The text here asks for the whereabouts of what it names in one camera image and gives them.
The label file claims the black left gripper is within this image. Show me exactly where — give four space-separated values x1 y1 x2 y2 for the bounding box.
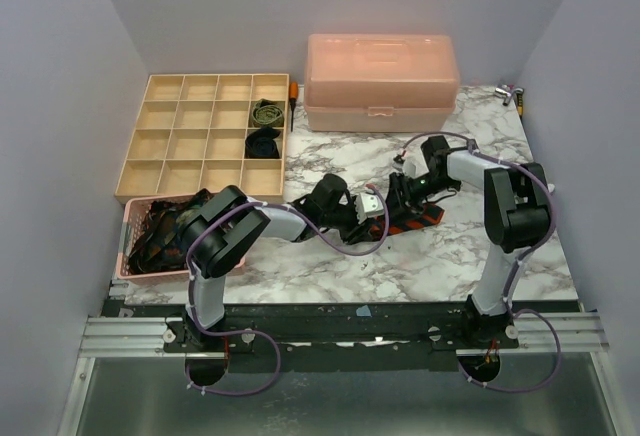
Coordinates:
321 196 373 245

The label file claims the orange navy striped tie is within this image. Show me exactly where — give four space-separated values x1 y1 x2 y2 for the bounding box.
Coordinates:
368 203 445 241

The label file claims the pink plastic storage box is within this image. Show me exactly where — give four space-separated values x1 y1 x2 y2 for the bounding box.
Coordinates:
303 34 460 133

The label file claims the pink plastic basket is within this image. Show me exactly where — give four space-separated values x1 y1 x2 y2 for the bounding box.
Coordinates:
112 188 247 285

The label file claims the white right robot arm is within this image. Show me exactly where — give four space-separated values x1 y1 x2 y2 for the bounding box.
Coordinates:
386 132 556 348

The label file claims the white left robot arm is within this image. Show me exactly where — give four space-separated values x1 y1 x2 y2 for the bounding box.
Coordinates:
178 174 389 351

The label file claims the pile of patterned ties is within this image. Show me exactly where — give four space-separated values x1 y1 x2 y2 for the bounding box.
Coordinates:
126 189 214 276

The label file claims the rolled black tie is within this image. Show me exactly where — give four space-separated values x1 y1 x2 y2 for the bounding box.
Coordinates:
245 127 280 159

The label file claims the rolled green tie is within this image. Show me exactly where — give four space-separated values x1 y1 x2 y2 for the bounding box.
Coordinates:
249 99 285 128

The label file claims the silver socket tool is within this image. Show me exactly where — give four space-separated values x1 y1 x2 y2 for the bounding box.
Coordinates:
494 84 524 106

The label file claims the yellow black tool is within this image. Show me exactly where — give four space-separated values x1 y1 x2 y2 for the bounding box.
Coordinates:
515 91 524 118

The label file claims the wooden compartment tray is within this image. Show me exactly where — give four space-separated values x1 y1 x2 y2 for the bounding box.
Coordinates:
115 73 290 203

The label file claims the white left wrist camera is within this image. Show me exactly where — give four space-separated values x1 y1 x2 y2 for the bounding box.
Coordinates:
354 189 388 224

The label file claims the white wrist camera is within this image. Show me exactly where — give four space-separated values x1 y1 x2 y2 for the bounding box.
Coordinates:
354 189 388 224
393 154 418 178

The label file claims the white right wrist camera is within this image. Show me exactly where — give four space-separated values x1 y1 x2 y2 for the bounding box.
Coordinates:
393 154 418 178

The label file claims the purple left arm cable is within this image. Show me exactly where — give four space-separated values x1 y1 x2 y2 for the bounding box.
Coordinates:
184 185 391 397

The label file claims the black mounting rail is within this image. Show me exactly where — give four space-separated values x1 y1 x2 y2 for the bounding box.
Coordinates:
99 280 581 375

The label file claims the orange handled screwdriver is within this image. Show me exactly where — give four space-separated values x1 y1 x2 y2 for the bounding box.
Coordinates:
288 81 299 131

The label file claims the aluminium extrusion frame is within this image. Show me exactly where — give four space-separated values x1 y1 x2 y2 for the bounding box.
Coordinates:
54 305 621 436

